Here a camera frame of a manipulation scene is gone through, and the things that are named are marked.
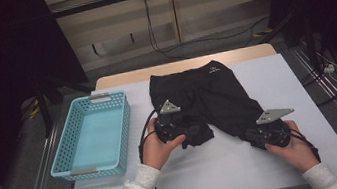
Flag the black pants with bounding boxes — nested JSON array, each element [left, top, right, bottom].
[[146, 53, 270, 164]]

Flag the person's right hand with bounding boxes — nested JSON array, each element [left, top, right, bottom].
[[261, 117, 320, 178]]

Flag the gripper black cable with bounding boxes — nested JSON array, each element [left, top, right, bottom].
[[123, 109, 168, 189], [287, 123, 322, 167]]

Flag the person's left hand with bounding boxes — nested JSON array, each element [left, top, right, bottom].
[[135, 114, 191, 173]]

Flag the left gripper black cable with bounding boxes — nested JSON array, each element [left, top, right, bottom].
[[123, 109, 168, 189]]

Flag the light blue perforated basket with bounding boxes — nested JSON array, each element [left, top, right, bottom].
[[39, 89, 141, 186]]

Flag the black metal stand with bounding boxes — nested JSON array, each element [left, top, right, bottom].
[[255, 6, 322, 76], [32, 69, 102, 140]]

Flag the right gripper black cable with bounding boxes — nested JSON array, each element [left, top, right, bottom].
[[287, 123, 322, 167]]

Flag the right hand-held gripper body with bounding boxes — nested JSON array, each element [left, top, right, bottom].
[[241, 105, 300, 153]]

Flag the black hanging power cable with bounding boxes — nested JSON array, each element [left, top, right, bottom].
[[141, 0, 192, 66], [143, 0, 275, 62]]

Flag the wooden table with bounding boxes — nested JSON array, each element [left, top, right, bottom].
[[92, 41, 279, 91]]

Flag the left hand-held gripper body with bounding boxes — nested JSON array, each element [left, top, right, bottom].
[[150, 95, 202, 146]]

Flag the white table cover board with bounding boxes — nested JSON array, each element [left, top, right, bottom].
[[48, 44, 337, 189]]

